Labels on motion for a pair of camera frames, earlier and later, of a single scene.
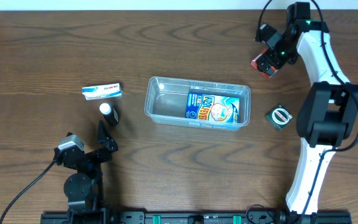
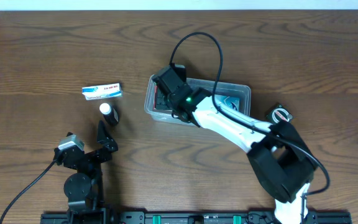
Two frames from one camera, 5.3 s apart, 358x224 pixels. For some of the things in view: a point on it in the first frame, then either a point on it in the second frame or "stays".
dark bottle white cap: (110, 113) stays
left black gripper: (97, 152) stays
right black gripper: (272, 59) to (169, 101)
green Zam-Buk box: (279, 116) stays
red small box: (253, 63) to (155, 89)
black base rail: (194, 218) stays
